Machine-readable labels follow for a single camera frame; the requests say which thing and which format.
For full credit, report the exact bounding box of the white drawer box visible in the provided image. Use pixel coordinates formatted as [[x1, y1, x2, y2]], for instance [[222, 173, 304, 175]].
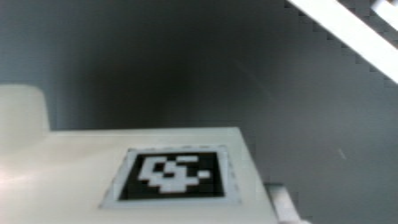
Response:
[[0, 84, 313, 224]]

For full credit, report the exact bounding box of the white u-shaped boundary rail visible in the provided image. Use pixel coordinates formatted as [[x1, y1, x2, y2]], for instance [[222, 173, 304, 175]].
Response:
[[288, 0, 398, 84]]

